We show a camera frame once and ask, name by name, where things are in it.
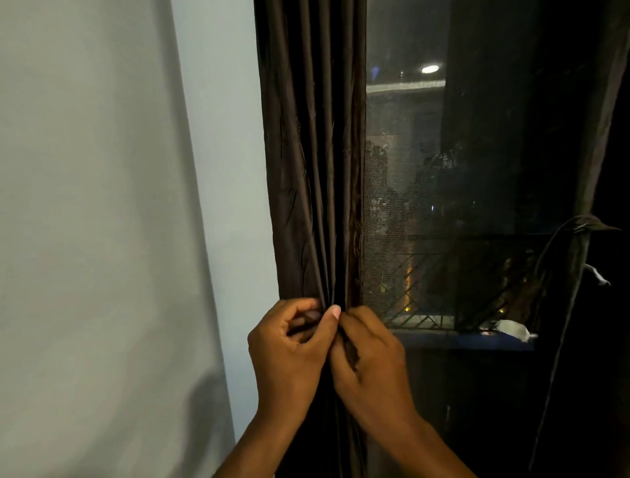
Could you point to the person's right hand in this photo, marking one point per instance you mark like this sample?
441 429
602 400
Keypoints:
376 379

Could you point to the person's left hand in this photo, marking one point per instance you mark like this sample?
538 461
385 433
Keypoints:
283 364

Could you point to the person's right thumb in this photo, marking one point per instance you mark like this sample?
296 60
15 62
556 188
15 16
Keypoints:
340 362

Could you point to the person's left thumb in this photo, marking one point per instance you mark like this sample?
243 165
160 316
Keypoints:
327 331

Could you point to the dark brown pleated curtain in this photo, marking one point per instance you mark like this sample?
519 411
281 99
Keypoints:
310 147

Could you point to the person's left forearm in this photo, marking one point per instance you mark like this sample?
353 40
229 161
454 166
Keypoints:
261 450

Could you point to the person's right forearm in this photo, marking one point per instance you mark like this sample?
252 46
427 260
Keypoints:
423 453

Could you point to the metal window grille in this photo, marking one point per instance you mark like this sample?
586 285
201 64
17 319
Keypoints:
433 290

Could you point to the white crumpled scrap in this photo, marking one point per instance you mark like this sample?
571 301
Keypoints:
514 329

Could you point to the window with mesh screen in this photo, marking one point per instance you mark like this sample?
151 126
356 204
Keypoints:
467 172

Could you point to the dark tied-back curtain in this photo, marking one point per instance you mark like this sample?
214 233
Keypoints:
598 123

